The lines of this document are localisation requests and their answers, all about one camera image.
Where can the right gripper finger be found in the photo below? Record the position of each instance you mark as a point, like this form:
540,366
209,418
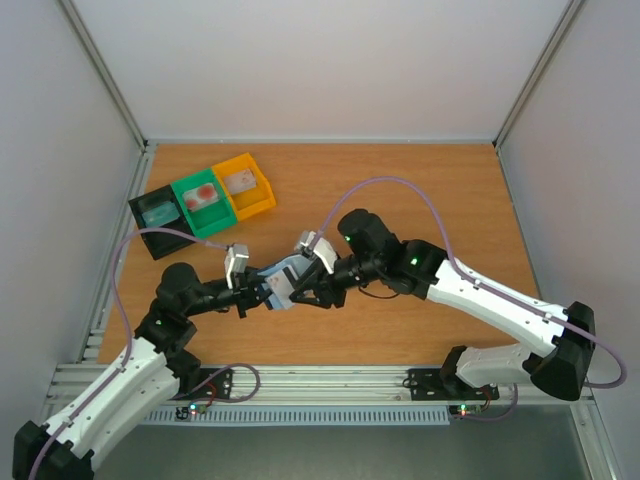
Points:
311,298
311,279

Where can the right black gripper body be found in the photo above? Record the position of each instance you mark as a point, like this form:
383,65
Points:
326,282

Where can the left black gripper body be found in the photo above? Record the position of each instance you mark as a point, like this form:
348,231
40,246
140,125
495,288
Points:
242,295

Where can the blue card holder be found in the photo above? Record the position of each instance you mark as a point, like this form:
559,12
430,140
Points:
297,264

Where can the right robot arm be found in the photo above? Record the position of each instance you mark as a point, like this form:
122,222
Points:
554,347

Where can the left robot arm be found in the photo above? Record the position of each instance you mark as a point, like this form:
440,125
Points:
153,367

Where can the red white card in bin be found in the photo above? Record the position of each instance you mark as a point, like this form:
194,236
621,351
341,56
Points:
200,197

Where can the card in yellow bin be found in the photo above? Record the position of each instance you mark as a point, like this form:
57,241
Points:
240,182

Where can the teal card in black bin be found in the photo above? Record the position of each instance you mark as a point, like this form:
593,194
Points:
160,215

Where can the yellow plastic bin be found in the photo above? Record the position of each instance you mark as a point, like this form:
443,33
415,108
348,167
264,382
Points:
252,202

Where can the green plastic bin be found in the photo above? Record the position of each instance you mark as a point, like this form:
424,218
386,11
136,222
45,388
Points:
212,219

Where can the black plastic bin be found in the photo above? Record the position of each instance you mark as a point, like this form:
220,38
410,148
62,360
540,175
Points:
160,244

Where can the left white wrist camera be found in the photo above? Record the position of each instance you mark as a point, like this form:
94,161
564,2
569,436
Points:
235,262

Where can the aluminium front rail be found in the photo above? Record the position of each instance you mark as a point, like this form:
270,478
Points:
305,385

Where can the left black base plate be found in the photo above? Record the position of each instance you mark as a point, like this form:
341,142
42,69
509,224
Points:
208,382

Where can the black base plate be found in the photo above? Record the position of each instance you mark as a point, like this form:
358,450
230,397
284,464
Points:
208,382
429,384

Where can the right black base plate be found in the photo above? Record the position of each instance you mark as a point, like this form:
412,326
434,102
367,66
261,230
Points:
429,384

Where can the grey slotted cable duct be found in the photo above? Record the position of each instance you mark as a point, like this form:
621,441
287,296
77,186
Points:
300,416

